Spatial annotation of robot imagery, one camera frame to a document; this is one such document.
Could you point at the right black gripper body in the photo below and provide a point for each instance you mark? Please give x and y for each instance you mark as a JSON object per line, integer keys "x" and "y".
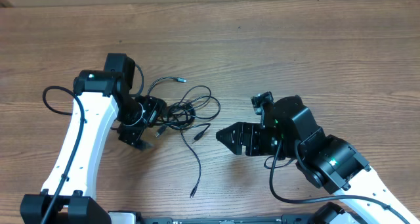
{"x": 262, "y": 142}

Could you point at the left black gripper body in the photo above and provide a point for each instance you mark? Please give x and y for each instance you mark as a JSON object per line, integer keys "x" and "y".
{"x": 143, "y": 112}

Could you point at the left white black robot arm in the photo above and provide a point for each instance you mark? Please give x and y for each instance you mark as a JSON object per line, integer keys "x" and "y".
{"x": 100, "y": 97}

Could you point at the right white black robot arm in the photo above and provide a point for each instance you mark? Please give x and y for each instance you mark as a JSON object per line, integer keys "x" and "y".
{"x": 288, "y": 130}

